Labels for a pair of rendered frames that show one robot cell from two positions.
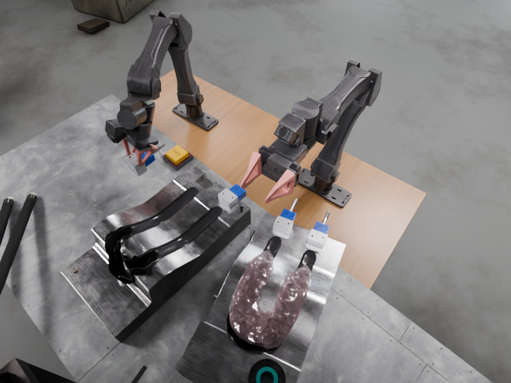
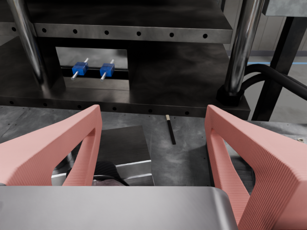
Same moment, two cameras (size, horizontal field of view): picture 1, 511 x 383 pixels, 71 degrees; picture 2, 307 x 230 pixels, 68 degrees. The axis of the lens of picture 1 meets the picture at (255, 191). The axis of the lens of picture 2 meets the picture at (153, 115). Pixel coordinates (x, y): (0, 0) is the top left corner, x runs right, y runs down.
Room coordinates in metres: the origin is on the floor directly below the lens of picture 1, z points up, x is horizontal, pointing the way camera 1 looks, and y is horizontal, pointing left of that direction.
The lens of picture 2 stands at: (0.52, -0.06, 1.27)
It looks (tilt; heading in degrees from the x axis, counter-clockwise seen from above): 38 degrees down; 142
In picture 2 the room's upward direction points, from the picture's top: straight up
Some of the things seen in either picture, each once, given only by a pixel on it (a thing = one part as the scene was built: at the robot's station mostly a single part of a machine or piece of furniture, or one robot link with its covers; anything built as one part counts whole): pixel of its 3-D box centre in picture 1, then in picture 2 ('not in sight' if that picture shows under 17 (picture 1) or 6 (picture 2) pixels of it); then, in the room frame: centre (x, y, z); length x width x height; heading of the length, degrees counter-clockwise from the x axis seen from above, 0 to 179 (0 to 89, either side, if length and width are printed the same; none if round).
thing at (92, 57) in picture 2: not in sight; (109, 46); (-0.45, 0.42, 0.87); 0.50 x 0.27 x 0.17; 137
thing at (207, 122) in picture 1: (194, 109); not in sight; (1.11, 0.25, 0.84); 0.20 x 0.07 x 0.08; 53
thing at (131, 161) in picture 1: (147, 156); not in sight; (0.78, 0.35, 0.93); 0.13 x 0.05 x 0.05; 138
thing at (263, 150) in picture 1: (285, 159); not in sight; (0.53, -0.07, 1.20); 0.10 x 0.07 x 0.07; 53
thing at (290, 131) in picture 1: (287, 142); not in sight; (0.53, -0.07, 1.25); 0.07 x 0.06 x 0.11; 53
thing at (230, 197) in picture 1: (239, 191); not in sight; (0.67, 0.05, 0.89); 0.13 x 0.05 x 0.05; 137
